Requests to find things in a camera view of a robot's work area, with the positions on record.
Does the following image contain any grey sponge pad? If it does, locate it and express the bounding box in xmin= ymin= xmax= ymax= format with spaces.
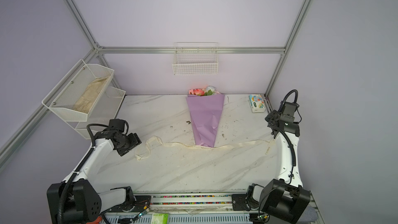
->
xmin=297 ymin=206 xmax=318 ymax=224

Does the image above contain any white wire wall basket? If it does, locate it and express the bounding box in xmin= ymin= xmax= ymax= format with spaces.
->
xmin=172 ymin=42 xmax=219 ymax=76

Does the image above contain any beige cloth in shelf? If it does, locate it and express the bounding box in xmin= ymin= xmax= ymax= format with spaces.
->
xmin=73 ymin=76 xmax=109 ymax=114

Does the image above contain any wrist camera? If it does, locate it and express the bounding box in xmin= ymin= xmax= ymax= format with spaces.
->
xmin=108 ymin=119 xmax=129 ymax=134
xmin=281 ymin=102 xmax=298 ymax=117

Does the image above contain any pink purple wrapping paper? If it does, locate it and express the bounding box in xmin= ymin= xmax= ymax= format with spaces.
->
xmin=186 ymin=94 xmax=225 ymax=147

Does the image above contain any white mesh shelf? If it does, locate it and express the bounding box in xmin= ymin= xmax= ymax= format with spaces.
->
xmin=42 ymin=59 xmax=114 ymax=122
xmin=74 ymin=86 xmax=125 ymax=140

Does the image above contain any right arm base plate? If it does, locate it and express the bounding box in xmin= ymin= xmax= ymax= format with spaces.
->
xmin=231 ymin=194 xmax=259 ymax=212

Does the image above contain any green label box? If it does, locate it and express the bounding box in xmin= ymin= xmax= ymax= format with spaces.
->
xmin=150 ymin=213 xmax=169 ymax=224

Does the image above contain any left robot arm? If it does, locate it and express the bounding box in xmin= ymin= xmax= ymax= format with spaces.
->
xmin=47 ymin=119 xmax=142 ymax=224

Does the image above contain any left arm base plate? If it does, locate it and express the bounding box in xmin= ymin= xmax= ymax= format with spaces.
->
xmin=107 ymin=195 xmax=152 ymax=213

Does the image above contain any white blue fake rose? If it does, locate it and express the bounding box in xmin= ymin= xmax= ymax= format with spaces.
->
xmin=205 ymin=86 xmax=216 ymax=92

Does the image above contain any upper white mesh shelf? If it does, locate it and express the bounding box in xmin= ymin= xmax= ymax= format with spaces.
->
xmin=42 ymin=59 xmax=114 ymax=122

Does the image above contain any tissue pack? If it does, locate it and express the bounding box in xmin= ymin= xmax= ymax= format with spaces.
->
xmin=249 ymin=94 xmax=266 ymax=113

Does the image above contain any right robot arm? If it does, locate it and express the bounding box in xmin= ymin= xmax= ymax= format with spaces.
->
xmin=246 ymin=89 xmax=311 ymax=224

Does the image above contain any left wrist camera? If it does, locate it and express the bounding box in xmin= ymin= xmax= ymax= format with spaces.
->
xmin=108 ymin=119 xmax=129 ymax=134

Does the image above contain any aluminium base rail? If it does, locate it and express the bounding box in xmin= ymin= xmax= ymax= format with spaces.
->
xmin=63 ymin=190 xmax=318 ymax=224

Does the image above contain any lower white mesh shelf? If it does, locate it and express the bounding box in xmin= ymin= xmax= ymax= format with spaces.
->
xmin=74 ymin=86 xmax=125 ymax=140

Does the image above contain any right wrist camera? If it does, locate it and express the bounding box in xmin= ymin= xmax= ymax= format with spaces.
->
xmin=281 ymin=102 xmax=298 ymax=117

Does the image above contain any cream printed ribbon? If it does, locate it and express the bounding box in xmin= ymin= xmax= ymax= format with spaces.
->
xmin=134 ymin=136 xmax=275 ymax=161

